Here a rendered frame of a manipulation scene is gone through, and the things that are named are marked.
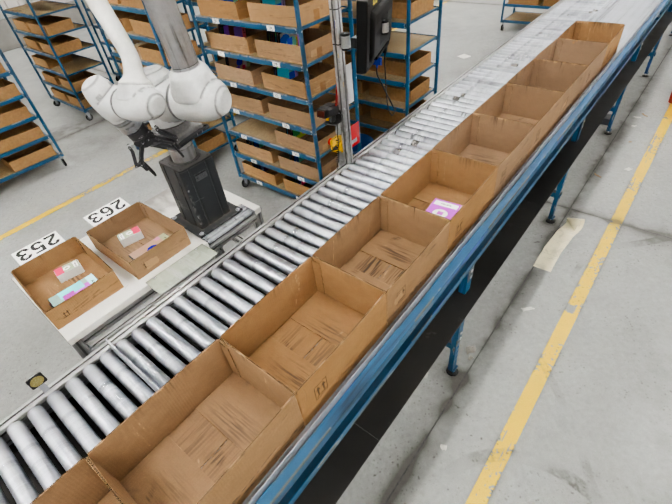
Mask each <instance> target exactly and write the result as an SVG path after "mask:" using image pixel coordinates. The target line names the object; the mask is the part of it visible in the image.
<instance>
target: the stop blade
mask: <svg viewBox="0 0 672 504"><path fill-rule="evenodd" d="M105 341H106V342H107V343H108V344H109V346H110V347H111V348H112V349H113V351H114V352H115V353H116V354H117V355H118V356H119V357H120V358H121V359H122V360H123V361H124V362H125V363H126V364H127V365H128V366H129V367H130V368H131V369H132V370H133V371H134V372H135V373H137V374H138V375H139V376H140V377H141V378H142V379H143V380H144V381H145V382H146V383H147V384H148V385H149V386H150V387H151V388H152V389H153V390H154V391H155V392H156V391H157V390H159V388H158V387H157V386H156V385H155V384H154V383H153V382H152V381H151V380H150V379H149V378H148V377H147V376H146V375H145V374H144V373H142V372H141V371H140V370H139V369H138V368H137V367H136V366H135V365H134V364H133V363H132V362H131V361H130V360H129V359H128V358H127V357H125V356H124V355H123V354H122V353H121V352H120V351H119V350H118V349H117V348H116V347H115V346H114V345H113V344H112V343H111V342H110V341H108V340H107V339H105Z"/></svg>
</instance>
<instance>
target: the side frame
mask: <svg viewBox="0 0 672 504"><path fill-rule="evenodd" d="M671 4H672V0H663V1H662V3H661V4H660V5H659V6H658V8H657V9H656V10H655V11H654V12H653V14H652V15H651V16H650V17H649V19H648V20H647V21H646V22H645V24H644V25H643V26H642V27H641V28H640V30H639V31H638V32H637V33H636V35H635V36H634V37H633V38H632V40H631V41H630V42H629V43H628V44H627V46H626V47H625V48H624V49H623V51H622V52H621V53H620V54H619V56H618V57H617V58H616V59H615V60H614V62H613V63H612V64H611V65H610V67H609V68H608V69H607V70H606V72H605V73H604V74H603V75H602V76H601V78H600V79H599V80H598V81H597V83H596V84H595V85H594V86H593V88H592V89H591V90H590V91H589V93H588V94H587V95H586V96H585V97H584V99H583V100H582V101H581V102H580V104H579V105H578V106H577V107H576V109H575V110H574V111H573V112H572V113H571V115H570V116H569V117H568V118H567V120H566V121H565V122H564V123H563V125H562V126H561V127H560V128H559V129H558V131H557V132H556V133H555V134H554V136H553V137H552V138H551V139H550V141H549V142H548V143H547V144H546V145H545V147H544V148H543V149H542V150H541V152H540V153H539V154H538V155H537V157H536V158H535V159H534V160H533V162H532V163H531V164H530V165H529V166H528V168H527V169H526V170H525V171H524V173H523V174H522V175H521V176H520V178H519V179H518V180H517V181H516V182H515V184H514V185H513V186H512V187H511V189H510V190H509V191H508V192H507V194H506V195H505V196H504V197H503V198H502V200H501V201H500V202H499V203H498V205H497V206H496V207H495V208H494V210H493V211H492V212H491V213H490V214H489V216H488V217H487V218H486V219H485V221H484V222H483V223H482V224H481V226H480V227H479V228H478V229H477V230H476V232H475V233H474V234H473V235H472V237H471V238H470V239H469V240H468V242H467V243H466V244H465V245H464V247H463V248H462V249H461V250H460V251H459V253H458V254H457V255H456V256H455V258H454V259H453V260H452V261H451V263H450V264H449V265H448V266H447V267H446V269H445V270H444V271H443V272H442V274H441V275H440V276H439V277H438V279H437V280H436V281H435V282H434V283H433V285H432V286H431V287H430V288H429V290H428V291H427V292H426V293H425V295H424V296H423V297H422V298H421V299H420V301H419V302H418V303H417V304H416V306H415V307H414V308H413V309H412V311H411V312H410V313H409V314H408V316H407V317H406V318H405V319H404V320H403V322H402V323H401V324H400V325H399V327H398V328H397V329H396V330H395V332H394V333H393V334H392V335H391V336H390V338H389V339H388V340H387V341H386V343H385V344H384V345H383V346H382V348H381V349H380V350H379V351H378V352H377V354H376V355H375V356H374V357H373V359H372V360H371V361H370V362H369V364H368V365H367V366H366V367H365V368H364V370H363V371H362V372H361V373H360V375H359V376H358V377H357V378H356V380H355V381H354V382H353V383H352V385H351V386H350V387H349V388H348V389H347V391H346V392H345V393H344V394H343V396H342V397H341V398H340V399H339V401H338V402H337V403H336V404H335V405H334V407H333V408H332V409H331V410H330V412H329V413H328V414H327V415H326V417H325V418H324V419H323V420H322V421H321V423H320V424H319V425H318V426H317V428H316V429H315V430H314V431H313V433H312V434H311V435H310V436H309V437H308V439H307V440H306V441H305V442H304V444H303V445H302V446H301V447H300V449H299V450H298V451H297V452H296V453H295V455H294V456H293V457H292V458H291V460H290V461H289V462H288V463H287V465H286V466H285V467H284V468H283V470H282V471H281V472H280V473H279V474H278V476H277V477H276V478H275V479H274V481H273V482H272V483H271V484H270V486H269V487H268V488H267V489H266V490H265V492H264V493H263V494H262V495H261V497H260V498H259V499H258V500H257V502H256V503H255V504H294V502H295V501H296V500H297V498H298V497H299V496H300V494H301V493H302V492H303V490H304V489H305V488H306V487H307V485H308V484H309V483H310V481H311V480H312V479H313V477H314V476H315V475H316V473H317V472H318V471H319V469H320V468H321V467H322V465H323V464H324V463H325V461H326V460H327V459H328V457H329V456H330V455H331V453H332V452H333V451H334V449H335V448H336V447H337V446H338V444H339V443H340V442H341V440H342V439H343V438H344V436H345V435H346V434H347V432H348V431H349V430H350V428H351V427H352V426H353V424H354V423H355V422H356V420H357V419H358V418H359V416H360V415H361V414H362V412H363V411H364V410H365V409H366V407H367V406H368V405H369V403H370V402H371V401H372V399H373V398H374V397H375V395H376V394H377V393H378V391H379V390H380V389H381V387H382V386H383V385H384V383H385V382H386V381H387V379H388V378H389V377H390V375H391V374H392V373H393V372H394V370H395V369H396V368H397V366H398V365H399V364H400V362H401V361H402V360H403V358H404V357H405V356H406V354H407V353H408V352H409V350H410V349H411V348H412V346H413V345H414V344H415V342H416V341H417V340H418V338H419V337H420V336H421V334H422V333H423V332H424V331H425V329H426V328H427V327H428V325H429V324H430V323H431V321H432V320H433V319H434V317H435V316H436V315H437V313H438V312H439V311H440V309H441V308H442V307H443V305H444V304H445V303H446V301H447V300H448V299H449V297H450V296H451V295H452V294H453V292H454V291H455V290H456V288H457V287H458V286H459V284H460V283H461V282H462V280H463V279H464V278H465V276H466V275H467V274H468V272H469V271H470V270H471V268H472V267H473V266H474V264H475V263H476V262H477V260H478V259H479V258H480V257H481V255H482V254H483V253H484V251H485V250H486V249H487V247H488V246H489V245H490V243H491V242H492V241H493V239H494V238H495V237H496V235H497V234H498V233H499V231H500V230H501V229H502V227H503V226H504V225H505V223H506V222H507V221H508V219H509V218H510V217H511V216H512V214H513V213H514V212H515V210H516V209H517V208H518V206H519V205H520V204H521V202H522V201H523V200H524V198H525V197H526V196H527V194H528V193H529V192H530V190H531V189H532V188H533V186H534V185H535V184H536V182H537V181H538V180H539V179H540V177H541V176H542V175H543V173H544V172H545V171H546V169H547V168H548V167H549V165H550V164H551V163H552V161H553V160H554V159H555V157H556V156H557V155H558V153H559V152H560V151H561V149H562V148H563V147H564V145H565V144H566V143H567V142H568V140H569V139H570V138H571V136H572V135H573V134H574V132H575V131H576V130H577V128H578V127H579V126H580V124H581V123H582V122H583V120H584V119H585V118H586V116H587V115H588V114H589V112H590V111H591V110H592V108H593V107H594V106H595V105H596V103H597V102H598V101H599V99H600V98H601V97H602V95H603V94H604V93H605V91H606V90H607V89H608V87H609V86H610V85H611V83H612V82H613V81H614V79H615V78H616V77H617V75H618V74H619V73H620V71H621V70H622V69H623V67H624V66H625V65H626V64H627V62H628V61H629V60H630V58H631V57H632V56H633V54H634V53H635V52H636V50H637V49H638V48H639V46H640V45H641V44H642V42H643V41H644V40H645V38H646V37H647V36H648V34H649V33H650V32H651V30H652V29H653V28H654V27H655V25H656V24H657V23H658V21H659V20H660V19H661V17H662V16H663V15H664V13H665V12H666V11H667V9H668V8H669V7H670V5H671ZM661 11H662V13H661V16H660V17H659V19H658V20H655V19H656V18H657V16H658V15H659V14H660V12H661Z"/></svg>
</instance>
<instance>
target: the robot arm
mask: <svg viewBox="0 0 672 504"><path fill-rule="evenodd" d="M85 1H86V3H87V4H88V6H89V8H90V10H91V11H92V13H93V14H94V16H95V17H96V19H97V20H98V22H99V23H100V25H101V27H102V28H103V30H104V31H105V33H106V34H107V36H108V37H109V39H110V40H111V42H112V43H113V45H114V46H115V48H116V50H117V51H118V53H119V55H120V57H121V60H122V64H123V76H122V78H121V79H120V80H119V81H118V85H116V84H112V83H111V82H110V81H109V80H108V79H106V78H104V77H102V76H100V75H93V76H91V77H89V78H88V79H86V80H85V81H84V83H83V85H82V88H81V90H82V93H83V95H84V96H85V98H86V99H87V101H88V102H89V104H90V105H91V106H92V107H93V108H94V109H95V110H96V111H97V112H98V113H99V114H100V115H101V116H102V117H103V118H105V119H106V120H108V121H109V122H111V123H112V124H113V125H114V126H115V127H116V128H117V129H118V130H119V131H120V132H121V133H122V134H124V135H127V136H128V137H129V138H130V139H131V140H132V141H133V143H132V144H127V147H128V149H129V150H130V152H131V156H132V159H133V163H134V165H135V168H138V167H142V168H143V169H144V170H145V171H148V170H149V171H150V172H151V173H152V174H153V175H154V176H157V175H156V173H155V171H154V170H153V169H152V168H151V167H150V166H149V165H148V164H147V163H146V162H145V161H144V148H148V147H149V146H155V145H158V144H160V143H165V144H169V145H171V146H173V147H174V148H175V150H176V151H177V152H178V153H179V154H180V155H181V156H182V157H184V155H183V153H182V152H181V151H180V150H179V149H181V148H180V146H179V145H178V144H179V143H180V142H181V141H182V140H183V139H185V138H186V137H188V136H189V135H190V134H192V133H193V132H195V131H196V130H198V129H200V128H202V127H203V126H202V123H200V122H209V121H214V120H217V119H220V118H221V117H222V116H224V115H225V114H227V113H228V112H229V110H230V108H231V104H232V98H231V94H230V92H229V89H228V88H227V86H226V85H225V84H224V83H223V82H222V81H221V80H218V79H217V78H216V76H215V75H214V74H213V73H212V71H211V70H210V69H209V67H208V65H206V64H205V63H204V62H202V61H200V60H198V58H197V55H196V52H195V50H194V47H193V45H192V42H191V39H190V37H189V34H188V32H187V29H186V26H185V24H184V21H183V18H182V16H181V13H180V11H179V8H178V5H177V3H176V0H142V1H143V3H144V5H145V8H146V10H147V12H148V15H149V17H150V19H151V21H152V24H153V26H154V28H155V31H156V33H157V35H158V38H159V40H160V42H161V45H162V47H163V49H164V51H165V54H166V56H167V58H168V61H169V63H170V65H171V71H169V70H168V69H166V68H165V67H163V66H160V65H150V66H147V67H144V68H143V66H142V63H141V60H140V57H139V55H138V53H137V50H136V48H135V46H134V45H133V43H132V41H131V39H130V38H129V36H128V34H127V33H126V31H125V29H124V28H123V26H122V24H121V23H120V21H119V19H118V17H117V16H116V14H115V12H114V11H113V9H112V7H111V6H110V4H109V2H108V0H85ZM145 121H149V123H150V125H151V127H152V130H149V129H148V128H147V127H146V126H145V125H144V124H143V122H145ZM191 121H194V122H191ZM134 146H137V147H139V161H138V163H137V159H136V156H135V152H134V149H135V148H134Z"/></svg>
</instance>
